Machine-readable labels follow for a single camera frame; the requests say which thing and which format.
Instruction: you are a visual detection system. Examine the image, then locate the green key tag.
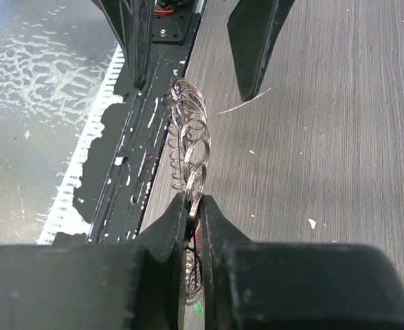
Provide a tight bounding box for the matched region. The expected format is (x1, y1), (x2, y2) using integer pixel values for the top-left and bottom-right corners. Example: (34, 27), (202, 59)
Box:
(194, 302), (203, 316)

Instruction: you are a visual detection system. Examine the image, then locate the white slotted cable duct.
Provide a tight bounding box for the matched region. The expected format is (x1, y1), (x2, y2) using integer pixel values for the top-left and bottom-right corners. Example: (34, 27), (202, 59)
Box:
(37, 46), (124, 245)

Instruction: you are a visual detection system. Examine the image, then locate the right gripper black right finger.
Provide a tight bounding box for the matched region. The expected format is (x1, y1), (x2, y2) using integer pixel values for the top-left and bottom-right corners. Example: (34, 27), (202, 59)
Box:
(200, 195), (404, 329)

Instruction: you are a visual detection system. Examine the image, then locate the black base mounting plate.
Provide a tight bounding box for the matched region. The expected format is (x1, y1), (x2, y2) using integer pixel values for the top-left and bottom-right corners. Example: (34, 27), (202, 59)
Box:
(73, 1), (203, 245)

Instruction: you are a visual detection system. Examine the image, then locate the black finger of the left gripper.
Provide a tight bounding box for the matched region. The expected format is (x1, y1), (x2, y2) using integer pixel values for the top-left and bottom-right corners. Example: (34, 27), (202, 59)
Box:
(100, 0), (154, 89)
(227, 0), (295, 101)

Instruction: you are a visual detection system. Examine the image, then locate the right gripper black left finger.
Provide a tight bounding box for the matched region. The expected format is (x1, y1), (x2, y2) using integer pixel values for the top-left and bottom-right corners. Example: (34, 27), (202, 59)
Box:
(0, 195), (187, 329)

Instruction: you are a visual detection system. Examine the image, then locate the metal keyring disc with rings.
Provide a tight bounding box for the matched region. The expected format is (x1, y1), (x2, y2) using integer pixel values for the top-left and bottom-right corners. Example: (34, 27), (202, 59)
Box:
(168, 77), (211, 307)

